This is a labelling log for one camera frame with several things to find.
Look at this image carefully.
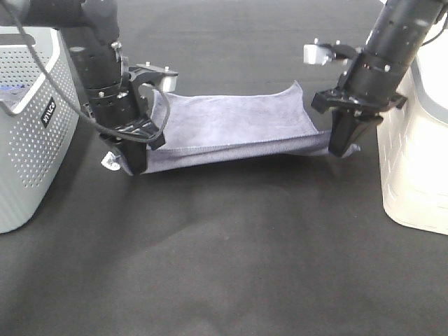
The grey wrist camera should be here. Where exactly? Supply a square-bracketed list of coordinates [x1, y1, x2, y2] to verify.
[129, 62, 179, 92]
[303, 38, 361, 66]

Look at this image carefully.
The blue item in basket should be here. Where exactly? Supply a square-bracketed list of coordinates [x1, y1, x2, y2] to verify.
[1, 85, 28, 104]

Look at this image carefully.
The translucent white storage bin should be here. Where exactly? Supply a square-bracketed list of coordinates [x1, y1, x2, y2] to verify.
[377, 22, 447, 235]

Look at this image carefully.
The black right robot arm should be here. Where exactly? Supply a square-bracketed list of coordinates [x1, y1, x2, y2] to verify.
[304, 1, 447, 158]

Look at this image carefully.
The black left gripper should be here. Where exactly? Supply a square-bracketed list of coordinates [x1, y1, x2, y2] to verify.
[96, 117, 165, 174]

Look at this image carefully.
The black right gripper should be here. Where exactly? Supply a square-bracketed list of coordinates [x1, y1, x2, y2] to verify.
[311, 88, 406, 158]

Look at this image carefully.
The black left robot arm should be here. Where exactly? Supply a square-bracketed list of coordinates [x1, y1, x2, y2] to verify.
[1, 1, 178, 175]

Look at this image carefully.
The grey-blue microfibre towel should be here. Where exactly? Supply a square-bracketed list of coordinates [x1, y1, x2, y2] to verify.
[101, 80, 361, 176]

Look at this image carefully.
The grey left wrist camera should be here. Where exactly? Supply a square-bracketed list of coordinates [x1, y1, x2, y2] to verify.
[129, 62, 179, 92]

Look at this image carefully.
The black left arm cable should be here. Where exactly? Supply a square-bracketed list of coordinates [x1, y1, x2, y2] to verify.
[0, 0, 172, 141]

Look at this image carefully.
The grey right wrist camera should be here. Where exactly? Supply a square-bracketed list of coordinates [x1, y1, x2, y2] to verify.
[303, 38, 361, 66]

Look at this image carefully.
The grey perforated laundry basket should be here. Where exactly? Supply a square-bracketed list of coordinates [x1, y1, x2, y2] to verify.
[1, 27, 79, 233]

